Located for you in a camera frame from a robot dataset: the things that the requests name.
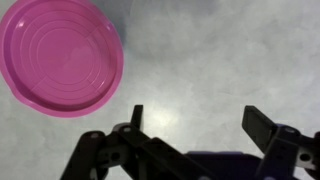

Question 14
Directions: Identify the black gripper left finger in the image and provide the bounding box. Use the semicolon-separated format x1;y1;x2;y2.
61;104;201;180

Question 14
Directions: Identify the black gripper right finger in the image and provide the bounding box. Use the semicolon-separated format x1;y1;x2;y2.
241;105;320;180

